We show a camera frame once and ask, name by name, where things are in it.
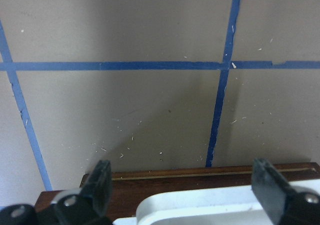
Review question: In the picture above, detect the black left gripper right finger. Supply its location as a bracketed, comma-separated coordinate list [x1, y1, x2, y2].
[251, 158, 298, 225]

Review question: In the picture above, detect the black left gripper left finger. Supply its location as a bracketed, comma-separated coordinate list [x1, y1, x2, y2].
[81, 160, 112, 217]

